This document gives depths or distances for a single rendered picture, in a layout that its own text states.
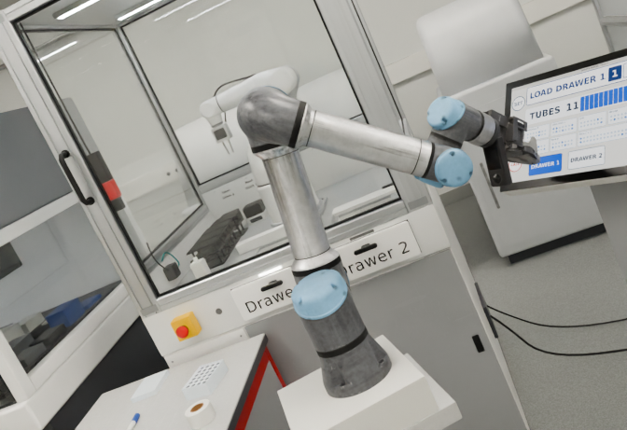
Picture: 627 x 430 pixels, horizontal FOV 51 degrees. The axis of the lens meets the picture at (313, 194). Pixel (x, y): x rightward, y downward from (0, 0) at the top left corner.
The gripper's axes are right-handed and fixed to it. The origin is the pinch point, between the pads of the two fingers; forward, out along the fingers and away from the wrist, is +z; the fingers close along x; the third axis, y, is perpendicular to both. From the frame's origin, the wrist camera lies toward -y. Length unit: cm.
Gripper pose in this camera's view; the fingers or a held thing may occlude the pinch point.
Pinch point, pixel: (535, 163)
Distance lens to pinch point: 169.6
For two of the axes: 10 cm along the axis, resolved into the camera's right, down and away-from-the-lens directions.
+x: -6.0, 1.1, 7.9
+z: 7.9, 2.4, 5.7
